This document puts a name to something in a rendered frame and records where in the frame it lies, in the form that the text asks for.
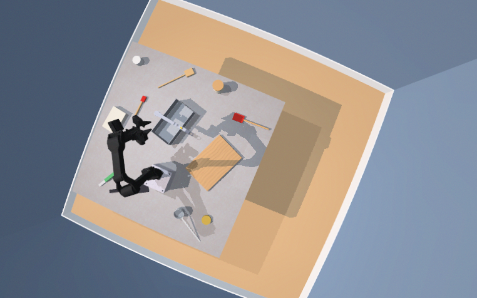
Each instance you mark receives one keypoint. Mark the grey cylindrical jar with wooden lid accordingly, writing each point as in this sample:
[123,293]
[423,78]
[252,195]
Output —
[218,86]

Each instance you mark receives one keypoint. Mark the red-headed hammer with wooden handle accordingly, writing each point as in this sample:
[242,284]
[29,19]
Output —
[240,118]

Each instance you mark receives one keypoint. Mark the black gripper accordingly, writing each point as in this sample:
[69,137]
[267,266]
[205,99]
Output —
[138,122]

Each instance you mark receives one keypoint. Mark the grey saucepan with long handle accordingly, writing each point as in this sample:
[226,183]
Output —
[179,213]

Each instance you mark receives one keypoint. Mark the yellow flat disc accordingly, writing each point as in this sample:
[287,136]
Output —
[206,219]

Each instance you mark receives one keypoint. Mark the grey roasting tin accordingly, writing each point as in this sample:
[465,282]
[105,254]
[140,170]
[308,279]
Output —
[178,113]

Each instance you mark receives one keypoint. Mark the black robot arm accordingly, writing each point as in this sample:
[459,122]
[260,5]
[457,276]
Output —
[116,142]

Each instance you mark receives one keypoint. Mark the light wooden board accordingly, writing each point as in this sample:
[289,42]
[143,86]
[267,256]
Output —
[213,163]

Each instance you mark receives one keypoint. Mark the cream rectangular block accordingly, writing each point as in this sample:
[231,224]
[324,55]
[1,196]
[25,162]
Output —
[115,113]

